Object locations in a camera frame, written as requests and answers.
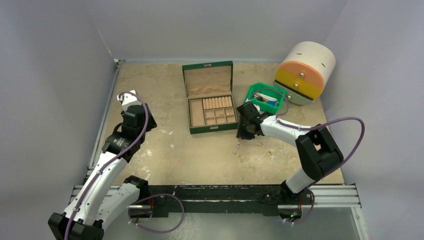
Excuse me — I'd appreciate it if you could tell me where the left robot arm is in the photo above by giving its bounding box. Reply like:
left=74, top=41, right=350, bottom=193
left=48, top=103, right=157, bottom=240

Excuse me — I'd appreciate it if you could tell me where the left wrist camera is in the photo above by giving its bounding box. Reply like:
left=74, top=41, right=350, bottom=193
left=116, top=90, right=141, bottom=111

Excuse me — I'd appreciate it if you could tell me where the round drawer cabinet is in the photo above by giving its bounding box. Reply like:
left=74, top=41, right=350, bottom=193
left=273, top=41, right=336, bottom=105

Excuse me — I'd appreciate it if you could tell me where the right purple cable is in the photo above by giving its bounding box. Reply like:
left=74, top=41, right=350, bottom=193
left=248, top=88, right=366, bottom=226

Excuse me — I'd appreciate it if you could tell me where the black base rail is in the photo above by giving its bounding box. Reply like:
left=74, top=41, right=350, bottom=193
left=135, top=184, right=314, bottom=219

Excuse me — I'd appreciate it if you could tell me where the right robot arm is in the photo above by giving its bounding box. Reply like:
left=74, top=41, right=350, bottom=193
left=236, top=101, right=344, bottom=204

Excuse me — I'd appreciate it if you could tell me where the green jewelry box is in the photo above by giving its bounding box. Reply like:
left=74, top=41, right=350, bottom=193
left=181, top=61, right=239, bottom=135

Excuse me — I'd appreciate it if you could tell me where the green plastic bin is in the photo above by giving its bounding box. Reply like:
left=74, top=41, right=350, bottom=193
left=244, top=82, right=287, bottom=114

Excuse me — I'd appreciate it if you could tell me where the aluminium frame rail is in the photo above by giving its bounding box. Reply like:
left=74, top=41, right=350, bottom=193
left=69, top=58, right=126, bottom=203

